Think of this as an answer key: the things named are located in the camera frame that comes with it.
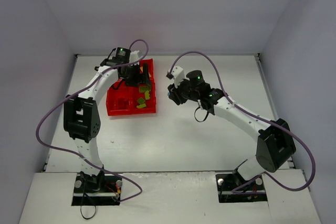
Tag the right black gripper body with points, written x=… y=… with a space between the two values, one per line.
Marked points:
x=174 y=95

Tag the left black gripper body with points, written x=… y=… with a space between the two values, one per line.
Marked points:
x=137 y=77

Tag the green L-shaped lego piece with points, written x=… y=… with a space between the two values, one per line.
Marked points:
x=147 y=95

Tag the small green lego piece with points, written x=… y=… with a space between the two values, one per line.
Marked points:
x=141 y=101

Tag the red curved lego brick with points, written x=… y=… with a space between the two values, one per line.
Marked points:
x=122 y=104

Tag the green curved lego piece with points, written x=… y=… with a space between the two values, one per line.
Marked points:
x=141 y=106

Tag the green lego brick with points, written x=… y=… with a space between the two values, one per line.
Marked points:
x=143 y=89

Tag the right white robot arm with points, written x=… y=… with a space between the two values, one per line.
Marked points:
x=274 y=145

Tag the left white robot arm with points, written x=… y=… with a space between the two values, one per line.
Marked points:
x=81 y=115

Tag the red four-compartment bin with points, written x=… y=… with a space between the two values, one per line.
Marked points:
x=120 y=90

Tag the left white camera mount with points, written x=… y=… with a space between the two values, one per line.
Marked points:
x=135 y=56

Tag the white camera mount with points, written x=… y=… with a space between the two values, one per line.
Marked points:
x=135 y=56
x=176 y=74

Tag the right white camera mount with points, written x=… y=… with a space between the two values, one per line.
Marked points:
x=176 y=74

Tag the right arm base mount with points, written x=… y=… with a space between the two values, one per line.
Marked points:
x=228 y=192

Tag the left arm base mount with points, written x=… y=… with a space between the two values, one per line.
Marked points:
x=105 y=192

